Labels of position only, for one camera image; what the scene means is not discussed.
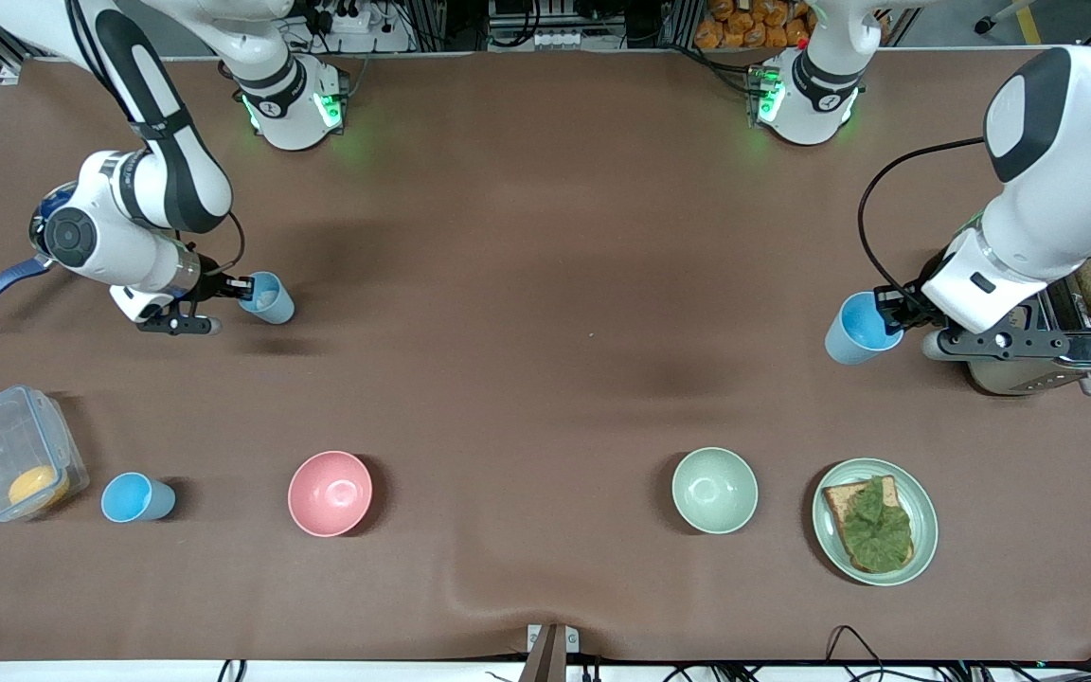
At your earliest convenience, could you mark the blue plastic cup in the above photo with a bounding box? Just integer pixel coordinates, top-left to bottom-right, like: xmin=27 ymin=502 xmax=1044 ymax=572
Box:
xmin=100 ymin=472 xmax=177 ymax=524
xmin=239 ymin=271 xmax=296 ymax=326
xmin=825 ymin=292 xmax=903 ymax=366

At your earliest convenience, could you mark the silver toaster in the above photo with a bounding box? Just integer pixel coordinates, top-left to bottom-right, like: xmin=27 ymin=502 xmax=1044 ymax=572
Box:
xmin=962 ymin=275 xmax=1091 ymax=397

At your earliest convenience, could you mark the toast slice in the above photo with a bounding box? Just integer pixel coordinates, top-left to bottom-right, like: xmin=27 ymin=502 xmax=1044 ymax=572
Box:
xmin=822 ymin=476 xmax=916 ymax=574

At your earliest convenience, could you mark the pale green plate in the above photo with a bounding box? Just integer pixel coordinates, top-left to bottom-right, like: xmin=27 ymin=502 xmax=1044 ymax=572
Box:
xmin=812 ymin=458 xmax=939 ymax=587

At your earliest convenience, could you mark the green lettuce leaf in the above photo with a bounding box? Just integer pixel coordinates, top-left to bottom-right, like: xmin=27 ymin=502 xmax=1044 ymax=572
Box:
xmin=839 ymin=476 xmax=914 ymax=572

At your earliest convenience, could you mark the yellow round fruit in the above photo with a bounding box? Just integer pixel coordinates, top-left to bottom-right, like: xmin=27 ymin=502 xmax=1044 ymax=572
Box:
xmin=8 ymin=464 xmax=71 ymax=512

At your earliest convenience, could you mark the pink bowl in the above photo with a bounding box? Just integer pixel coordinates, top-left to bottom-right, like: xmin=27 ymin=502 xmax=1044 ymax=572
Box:
xmin=287 ymin=450 xmax=374 ymax=538

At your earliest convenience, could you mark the pale green bowl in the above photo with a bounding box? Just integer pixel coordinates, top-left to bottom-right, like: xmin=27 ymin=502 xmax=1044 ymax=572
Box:
xmin=671 ymin=446 xmax=760 ymax=535

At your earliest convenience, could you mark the white power strip with plugs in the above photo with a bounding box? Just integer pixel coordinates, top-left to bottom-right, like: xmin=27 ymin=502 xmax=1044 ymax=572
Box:
xmin=304 ymin=0 xmax=414 ymax=53

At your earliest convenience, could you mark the brown table cloth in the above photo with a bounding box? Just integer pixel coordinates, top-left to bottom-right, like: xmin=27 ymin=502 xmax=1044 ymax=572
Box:
xmin=0 ymin=47 xmax=1091 ymax=664

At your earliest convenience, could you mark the bag of orange buns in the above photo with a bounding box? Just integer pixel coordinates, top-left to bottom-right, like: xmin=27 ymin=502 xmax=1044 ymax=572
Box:
xmin=694 ymin=0 xmax=814 ymax=50

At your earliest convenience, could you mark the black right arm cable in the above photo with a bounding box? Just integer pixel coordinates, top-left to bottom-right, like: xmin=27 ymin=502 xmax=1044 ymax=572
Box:
xmin=222 ymin=210 xmax=246 ymax=278

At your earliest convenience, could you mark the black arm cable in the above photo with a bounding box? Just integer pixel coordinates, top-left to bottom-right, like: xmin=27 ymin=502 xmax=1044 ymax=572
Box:
xmin=858 ymin=137 xmax=987 ymax=304
xmin=222 ymin=210 xmax=246 ymax=278

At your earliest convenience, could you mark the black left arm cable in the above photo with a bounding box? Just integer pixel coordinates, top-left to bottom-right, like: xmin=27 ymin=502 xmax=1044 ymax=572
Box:
xmin=858 ymin=137 xmax=987 ymax=304

